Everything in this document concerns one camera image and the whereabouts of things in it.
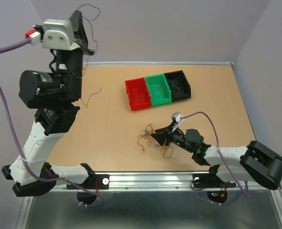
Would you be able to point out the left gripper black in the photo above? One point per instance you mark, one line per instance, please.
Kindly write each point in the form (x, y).
(83, 42)

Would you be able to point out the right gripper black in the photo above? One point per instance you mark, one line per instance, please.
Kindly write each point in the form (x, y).
(161, 135)

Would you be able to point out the green plastic bin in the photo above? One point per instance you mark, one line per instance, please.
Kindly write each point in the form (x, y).
(159, 90)

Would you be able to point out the red plastic bin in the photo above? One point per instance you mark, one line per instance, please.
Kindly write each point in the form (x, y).
(138, 94)

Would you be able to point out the black plastic bin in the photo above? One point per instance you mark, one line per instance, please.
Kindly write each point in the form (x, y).
(179, 86)

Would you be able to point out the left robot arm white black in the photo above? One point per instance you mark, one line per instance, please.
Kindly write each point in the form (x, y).
(52, 94)

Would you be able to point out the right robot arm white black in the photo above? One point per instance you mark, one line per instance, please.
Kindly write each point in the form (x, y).
(254, 162)

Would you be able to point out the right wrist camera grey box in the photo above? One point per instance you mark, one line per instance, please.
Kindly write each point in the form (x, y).
(177, 119)

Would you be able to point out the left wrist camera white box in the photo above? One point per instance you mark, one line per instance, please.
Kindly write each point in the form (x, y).
(54, 34)

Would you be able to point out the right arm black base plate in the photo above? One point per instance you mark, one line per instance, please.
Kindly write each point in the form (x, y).
(202, 181)

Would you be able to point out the aluminium mounting rail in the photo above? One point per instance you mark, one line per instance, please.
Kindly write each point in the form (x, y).
(151, 181)

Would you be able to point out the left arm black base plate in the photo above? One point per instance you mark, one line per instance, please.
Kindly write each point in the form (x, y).
(96, 181)

